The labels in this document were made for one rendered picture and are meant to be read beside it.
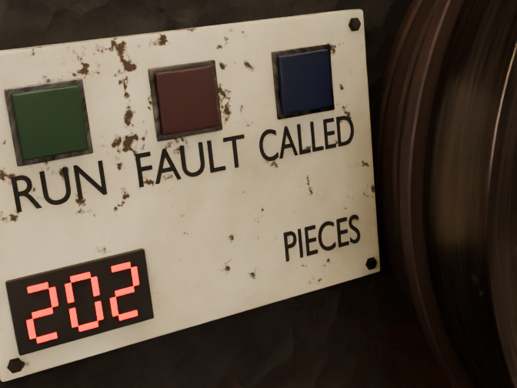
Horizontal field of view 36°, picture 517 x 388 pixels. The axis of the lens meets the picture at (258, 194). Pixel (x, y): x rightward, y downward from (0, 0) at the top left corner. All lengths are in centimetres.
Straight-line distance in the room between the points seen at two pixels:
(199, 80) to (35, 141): 10
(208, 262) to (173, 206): 4
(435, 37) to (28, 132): 23
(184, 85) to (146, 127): 3
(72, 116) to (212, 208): 10
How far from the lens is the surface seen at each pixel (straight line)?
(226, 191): 48
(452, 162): 46
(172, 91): 46
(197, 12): 49
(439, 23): 48
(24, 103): 44
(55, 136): 44
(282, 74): 49
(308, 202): 51
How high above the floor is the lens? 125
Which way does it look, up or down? 14 degrees down
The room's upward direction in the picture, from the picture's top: 6 degrees counter-clockwise
